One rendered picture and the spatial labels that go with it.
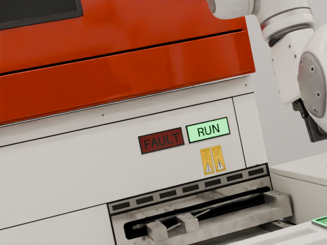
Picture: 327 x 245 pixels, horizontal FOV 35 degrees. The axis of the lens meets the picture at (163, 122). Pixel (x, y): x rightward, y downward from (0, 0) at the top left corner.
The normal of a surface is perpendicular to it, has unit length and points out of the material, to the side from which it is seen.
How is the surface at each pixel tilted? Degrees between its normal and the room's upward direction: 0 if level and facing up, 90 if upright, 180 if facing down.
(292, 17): 78
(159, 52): 90
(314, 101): 103
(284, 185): 90
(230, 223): 90
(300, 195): 90
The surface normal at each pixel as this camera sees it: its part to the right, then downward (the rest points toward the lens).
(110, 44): 0.23, 0.01
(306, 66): -0.97, -0.06
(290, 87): -0.96, 0.18
